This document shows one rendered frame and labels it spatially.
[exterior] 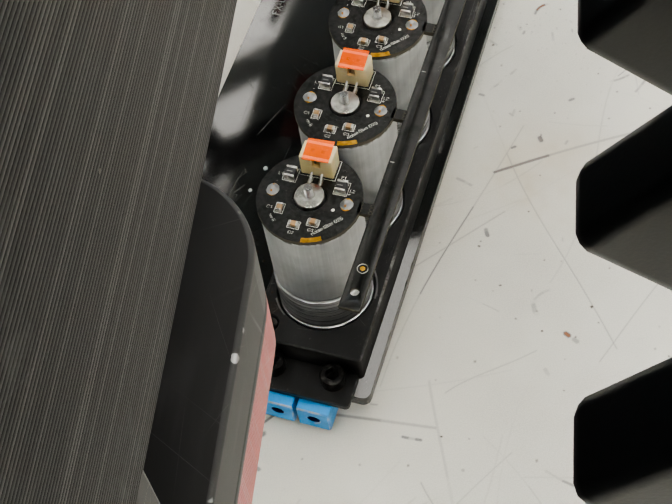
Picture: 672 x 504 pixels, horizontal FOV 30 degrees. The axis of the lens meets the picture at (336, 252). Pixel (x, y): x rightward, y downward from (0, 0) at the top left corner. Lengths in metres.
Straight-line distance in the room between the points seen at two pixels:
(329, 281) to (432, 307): 0.05
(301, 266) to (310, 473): 0.06
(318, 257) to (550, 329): 0.08
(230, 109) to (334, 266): 0.09
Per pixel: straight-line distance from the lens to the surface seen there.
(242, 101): 0.38
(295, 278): 0.30
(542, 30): 0.40
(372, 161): 0.31
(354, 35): 0.32
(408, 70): 0.32
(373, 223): 0.28
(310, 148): 0.29
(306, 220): 0.29
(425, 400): 0.33
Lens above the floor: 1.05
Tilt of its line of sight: 58 degrees down
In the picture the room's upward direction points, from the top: 9 degrees counter-clockwise
